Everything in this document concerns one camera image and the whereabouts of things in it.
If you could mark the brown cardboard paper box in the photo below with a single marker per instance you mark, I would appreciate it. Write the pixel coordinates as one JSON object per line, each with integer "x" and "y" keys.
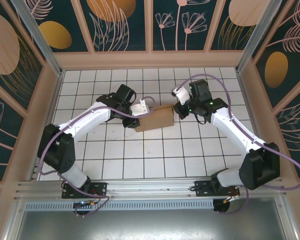
{"x": 156, "y": 120}

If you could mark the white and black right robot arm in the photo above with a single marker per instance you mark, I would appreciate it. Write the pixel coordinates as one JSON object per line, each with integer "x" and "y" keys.
{"x": 235, "y": 132}

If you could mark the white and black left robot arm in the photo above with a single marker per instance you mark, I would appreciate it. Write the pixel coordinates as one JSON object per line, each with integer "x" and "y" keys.
{"x": 90, "y": 120}

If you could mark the grey metal panel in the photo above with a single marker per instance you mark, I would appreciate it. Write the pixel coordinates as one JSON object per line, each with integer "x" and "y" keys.
{"x": 150, "y": 225}

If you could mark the aluminium corner post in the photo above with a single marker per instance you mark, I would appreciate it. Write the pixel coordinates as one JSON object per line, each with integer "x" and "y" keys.
{"x": 255, "y": 37}
{"x": 43, "y": 42}

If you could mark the aluminium mounting rail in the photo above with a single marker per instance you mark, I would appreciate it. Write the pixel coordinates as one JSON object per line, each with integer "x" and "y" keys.
{"x": 150, "y": 186}

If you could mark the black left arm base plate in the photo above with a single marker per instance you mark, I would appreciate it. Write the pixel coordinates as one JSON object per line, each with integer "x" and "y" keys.
{"x": 100, "y": 188}

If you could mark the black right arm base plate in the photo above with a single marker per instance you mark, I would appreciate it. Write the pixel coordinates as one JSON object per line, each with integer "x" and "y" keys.
{"x": 202, "y": 188}

